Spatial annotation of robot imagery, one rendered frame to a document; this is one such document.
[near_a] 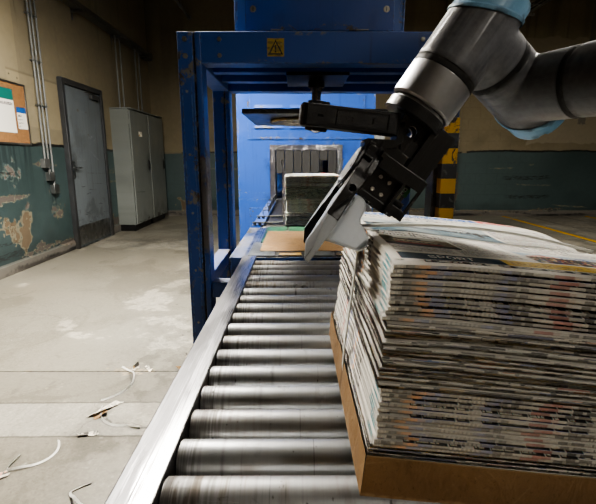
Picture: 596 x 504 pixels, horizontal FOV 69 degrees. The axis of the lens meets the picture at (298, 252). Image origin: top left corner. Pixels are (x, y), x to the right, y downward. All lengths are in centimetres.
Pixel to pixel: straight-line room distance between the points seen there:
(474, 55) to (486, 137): 926
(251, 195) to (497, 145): 683
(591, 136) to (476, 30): 1028
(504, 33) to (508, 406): 37
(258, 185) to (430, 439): 354
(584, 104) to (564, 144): 996
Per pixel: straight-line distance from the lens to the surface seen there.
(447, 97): 51
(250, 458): 57
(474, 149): 969
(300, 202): 227
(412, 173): 50
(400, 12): 176
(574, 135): 1060
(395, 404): 41
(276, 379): 73
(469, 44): 53
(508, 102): 58
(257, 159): 386
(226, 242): 220
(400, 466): 44
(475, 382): 42
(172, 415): 65
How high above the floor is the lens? 114
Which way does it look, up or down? 12 degrees down
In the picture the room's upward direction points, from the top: straight up
